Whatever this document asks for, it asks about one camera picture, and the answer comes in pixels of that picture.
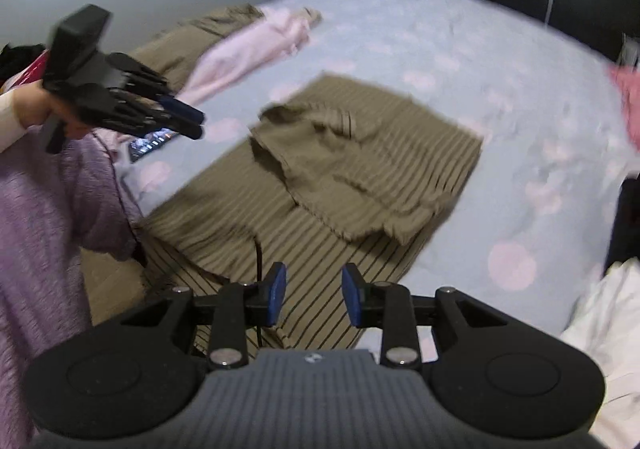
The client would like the bed with dotted sheet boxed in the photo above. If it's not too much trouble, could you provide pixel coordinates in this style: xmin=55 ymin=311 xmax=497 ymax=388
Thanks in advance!
xmin=117 ymin=0 xmax=640 ymax=365

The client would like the pale pink garment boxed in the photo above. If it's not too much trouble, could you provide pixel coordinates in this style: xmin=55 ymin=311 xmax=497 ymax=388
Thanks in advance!
xmin=172 ymin=6 xmax=321 ymax=104

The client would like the red plastic item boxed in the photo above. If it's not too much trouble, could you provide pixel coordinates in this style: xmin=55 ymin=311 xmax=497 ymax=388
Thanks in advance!
xmin=10 ymin=51 xmax=51 ymax=90

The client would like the dark bundle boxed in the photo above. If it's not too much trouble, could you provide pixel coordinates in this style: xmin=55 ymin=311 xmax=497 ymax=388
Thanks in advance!
xmin=0 ymin=43 xmax=46 ymax=80

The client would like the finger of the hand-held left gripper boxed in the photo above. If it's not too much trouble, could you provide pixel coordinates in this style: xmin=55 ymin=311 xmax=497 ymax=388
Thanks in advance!
xmin=107 ymin=51 xmax=207 ymax=126
xmin=105 ymin=88 xmax=205 ymax=140

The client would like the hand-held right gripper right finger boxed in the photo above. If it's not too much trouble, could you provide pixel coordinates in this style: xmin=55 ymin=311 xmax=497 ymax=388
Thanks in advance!
xmin=341 ymin=263 xmax=508 ymax=369

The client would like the white cloth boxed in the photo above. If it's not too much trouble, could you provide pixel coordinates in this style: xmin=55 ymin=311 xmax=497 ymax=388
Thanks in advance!
xmin=560 ymin=256 xmax=640 ymax=449

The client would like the black smartphone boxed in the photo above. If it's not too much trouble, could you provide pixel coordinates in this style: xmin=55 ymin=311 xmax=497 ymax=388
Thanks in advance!
xmin=127 ymin=129 xmax=178 ymax=164

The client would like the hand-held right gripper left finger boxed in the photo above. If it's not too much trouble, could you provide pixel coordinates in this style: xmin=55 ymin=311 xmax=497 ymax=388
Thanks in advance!
xmin=120 ymin=261 xmax=288 ymax=370

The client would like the person's left forearm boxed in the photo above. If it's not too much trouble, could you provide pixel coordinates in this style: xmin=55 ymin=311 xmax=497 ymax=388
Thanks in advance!
xmin=0 ymin=91 xmax=26 ymax=152

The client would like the tan striped garment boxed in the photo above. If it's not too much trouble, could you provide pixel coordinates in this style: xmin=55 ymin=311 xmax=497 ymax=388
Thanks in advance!
xmin=142 ymin=71 xmax=485 ymax=355
xmin=132 ymin=3 xmax=266 ymax=94

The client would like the black cloth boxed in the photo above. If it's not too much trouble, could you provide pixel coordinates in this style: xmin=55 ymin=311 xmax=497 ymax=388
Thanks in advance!
xmin=604 ymin=176 xmax=640 ymax=272

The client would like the black cable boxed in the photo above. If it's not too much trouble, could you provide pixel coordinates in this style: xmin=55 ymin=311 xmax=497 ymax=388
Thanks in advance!
xmin=252 ymin=236 xmax=267 ymax=350

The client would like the person's left hand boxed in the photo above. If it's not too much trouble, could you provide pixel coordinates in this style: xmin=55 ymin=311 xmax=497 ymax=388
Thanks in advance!
xmin=10 ymin=81 xmax=95 ymax=140

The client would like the pink pillow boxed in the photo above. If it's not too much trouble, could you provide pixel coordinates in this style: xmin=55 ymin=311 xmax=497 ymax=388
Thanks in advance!
xmin=607 ymin=64 xmax=640 ymax=154

